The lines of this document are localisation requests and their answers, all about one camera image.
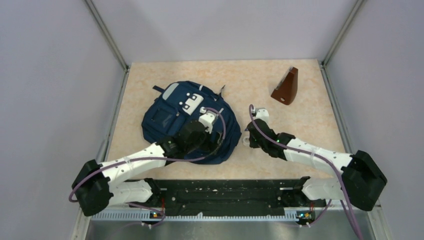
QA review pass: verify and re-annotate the clear tape roll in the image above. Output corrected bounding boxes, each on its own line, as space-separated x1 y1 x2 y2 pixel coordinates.
241 135 250 147

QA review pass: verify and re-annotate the navy blue student backpack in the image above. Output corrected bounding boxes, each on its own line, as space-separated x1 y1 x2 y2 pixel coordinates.
141 81 242 165

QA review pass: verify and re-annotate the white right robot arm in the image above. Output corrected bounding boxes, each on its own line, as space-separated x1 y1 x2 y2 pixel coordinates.
247 119 388 212

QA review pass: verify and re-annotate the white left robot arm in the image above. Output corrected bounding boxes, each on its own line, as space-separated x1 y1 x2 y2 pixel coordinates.
68 120 230 217

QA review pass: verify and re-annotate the brown wooden metronome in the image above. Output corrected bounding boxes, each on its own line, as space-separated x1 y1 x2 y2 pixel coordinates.
270 66 299 106

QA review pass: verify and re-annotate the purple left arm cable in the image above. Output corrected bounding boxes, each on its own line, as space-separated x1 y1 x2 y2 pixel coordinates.
68 106 227 221

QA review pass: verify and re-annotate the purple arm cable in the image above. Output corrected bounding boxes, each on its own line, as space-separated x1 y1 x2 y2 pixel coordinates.
249 104 364 240
68 106 227 221

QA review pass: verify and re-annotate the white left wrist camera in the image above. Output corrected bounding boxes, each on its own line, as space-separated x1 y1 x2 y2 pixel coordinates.
198 106 219 134

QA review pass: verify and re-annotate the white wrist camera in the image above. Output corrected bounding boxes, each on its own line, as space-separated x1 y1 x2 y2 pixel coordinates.
198 106 219 134
251 107 270 124

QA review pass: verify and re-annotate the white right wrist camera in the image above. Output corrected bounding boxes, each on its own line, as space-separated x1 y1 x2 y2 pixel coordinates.
251 107 270 124

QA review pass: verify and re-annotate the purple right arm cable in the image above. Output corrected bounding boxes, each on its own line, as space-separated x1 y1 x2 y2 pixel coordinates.
249 104 364 240

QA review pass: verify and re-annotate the aluminium frame rail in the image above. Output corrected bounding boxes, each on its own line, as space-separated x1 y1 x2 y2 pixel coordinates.
91 198 382 223

